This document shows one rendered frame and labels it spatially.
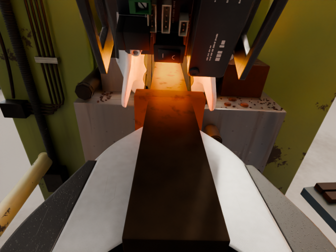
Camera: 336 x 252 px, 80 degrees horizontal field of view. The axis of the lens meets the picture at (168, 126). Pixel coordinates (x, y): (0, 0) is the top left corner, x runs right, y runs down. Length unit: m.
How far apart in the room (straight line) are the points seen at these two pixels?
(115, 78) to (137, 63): 0.23
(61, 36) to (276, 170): 0.76
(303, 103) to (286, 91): 0.07
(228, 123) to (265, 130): 0.08
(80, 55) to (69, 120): 0.20
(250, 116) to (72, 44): 0.44
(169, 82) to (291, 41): 0.47
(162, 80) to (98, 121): 0.23
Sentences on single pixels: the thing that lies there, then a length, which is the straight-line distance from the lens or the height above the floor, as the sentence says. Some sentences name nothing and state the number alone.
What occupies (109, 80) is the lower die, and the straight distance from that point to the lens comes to 0.42.
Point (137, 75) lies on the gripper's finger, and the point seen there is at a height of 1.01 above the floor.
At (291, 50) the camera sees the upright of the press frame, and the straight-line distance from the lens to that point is 0.61.
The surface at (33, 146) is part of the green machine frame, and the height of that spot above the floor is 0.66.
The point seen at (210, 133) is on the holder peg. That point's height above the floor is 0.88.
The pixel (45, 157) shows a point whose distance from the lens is 0.74.
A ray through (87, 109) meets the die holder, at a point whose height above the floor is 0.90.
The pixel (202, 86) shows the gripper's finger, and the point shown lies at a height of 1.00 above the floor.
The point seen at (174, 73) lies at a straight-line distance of 0.20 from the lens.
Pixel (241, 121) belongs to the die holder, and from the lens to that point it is 0.40.
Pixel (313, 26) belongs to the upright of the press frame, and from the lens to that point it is 0.63.
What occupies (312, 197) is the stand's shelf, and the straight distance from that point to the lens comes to 0.50.
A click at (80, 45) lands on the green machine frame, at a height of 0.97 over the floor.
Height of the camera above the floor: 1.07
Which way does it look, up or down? 31 degrees down
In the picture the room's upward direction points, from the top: 4 degrees clockwise
